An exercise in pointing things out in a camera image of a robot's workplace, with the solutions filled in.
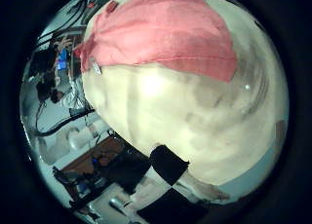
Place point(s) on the orange shirt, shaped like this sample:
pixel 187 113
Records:
pixel 162 32

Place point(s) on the white price tag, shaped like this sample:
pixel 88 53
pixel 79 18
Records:
pixel 96 66

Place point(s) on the person in white shirt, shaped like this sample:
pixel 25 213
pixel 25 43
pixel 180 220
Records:
pixel 66 94

